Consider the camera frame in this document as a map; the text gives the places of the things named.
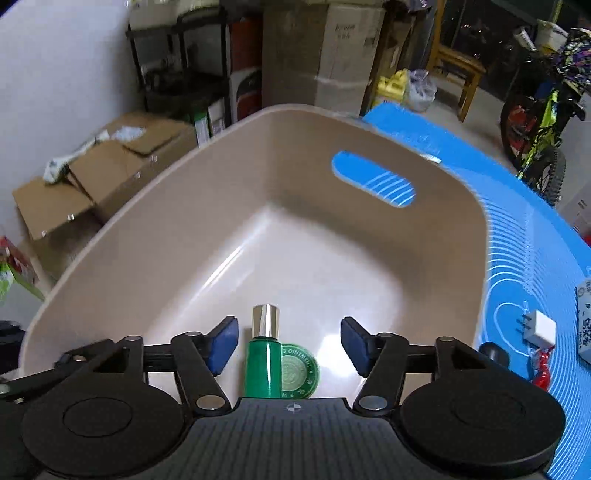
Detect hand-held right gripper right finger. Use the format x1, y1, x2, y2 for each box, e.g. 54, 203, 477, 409
341, 316, 511, 412

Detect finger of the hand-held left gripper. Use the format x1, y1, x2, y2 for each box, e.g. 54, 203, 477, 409
0, 357, 63, 407

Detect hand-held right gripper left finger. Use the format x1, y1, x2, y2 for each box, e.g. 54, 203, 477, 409
60, 315, 240, 414

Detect green bottle with silver cap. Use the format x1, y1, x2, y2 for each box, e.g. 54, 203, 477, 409
242, 303, 283, 400

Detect round green ointment tin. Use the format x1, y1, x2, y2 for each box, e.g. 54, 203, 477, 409
279, 342, 319, 400

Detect beige plastic basin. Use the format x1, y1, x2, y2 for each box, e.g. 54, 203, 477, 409
18, 104, 488, 402

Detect black earbuds case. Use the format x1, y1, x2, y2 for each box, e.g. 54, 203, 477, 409
478, 342, 511, 370

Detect red toy figure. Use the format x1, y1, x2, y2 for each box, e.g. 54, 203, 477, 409
531, 348, 553, 389

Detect green white carton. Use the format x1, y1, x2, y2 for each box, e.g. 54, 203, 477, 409
0, 263, 44, 305

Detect red packet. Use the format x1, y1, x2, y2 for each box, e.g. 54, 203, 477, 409
0, 235, 40, 287

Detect white charger plug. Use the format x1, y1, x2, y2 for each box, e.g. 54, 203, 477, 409
517, 310, 557, 349

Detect blue silicone mat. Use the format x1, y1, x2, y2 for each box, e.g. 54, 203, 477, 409
331, 102, 591, 480

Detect open cardboard box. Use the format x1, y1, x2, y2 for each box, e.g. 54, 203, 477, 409
11, 111, 199, 282

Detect small white green cartons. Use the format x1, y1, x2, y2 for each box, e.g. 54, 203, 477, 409
194, 98, 228, 146

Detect white foam strip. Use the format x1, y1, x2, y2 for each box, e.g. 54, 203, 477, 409
44, 129, 112, 185

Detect white blue patterned box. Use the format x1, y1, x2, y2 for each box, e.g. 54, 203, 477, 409
575, 277, 591, 363

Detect taped large cardboard box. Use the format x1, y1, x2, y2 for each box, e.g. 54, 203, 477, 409
265, 76, 375, 117

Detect white red appliance box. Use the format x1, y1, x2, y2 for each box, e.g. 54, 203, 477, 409
230, 69, 264, 125

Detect clear plastic bag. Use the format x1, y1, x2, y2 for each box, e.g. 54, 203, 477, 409
406, 69, 438, 112

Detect yellow green bicycle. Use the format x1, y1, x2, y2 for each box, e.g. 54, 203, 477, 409
500, 28, 591, 206

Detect black shelf rack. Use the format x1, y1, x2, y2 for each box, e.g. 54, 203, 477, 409
126, 7, 232, 134

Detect plain cardboard box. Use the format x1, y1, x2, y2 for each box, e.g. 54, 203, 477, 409
261, 0, 386, 84

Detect wooden chair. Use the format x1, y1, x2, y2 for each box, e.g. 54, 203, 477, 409
427, 0, 488, 123

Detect red cardboard box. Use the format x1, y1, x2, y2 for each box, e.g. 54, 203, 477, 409
230, 17, 264, 72

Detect colourful patterned cloth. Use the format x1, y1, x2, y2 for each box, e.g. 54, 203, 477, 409
542, 28, 591, 90

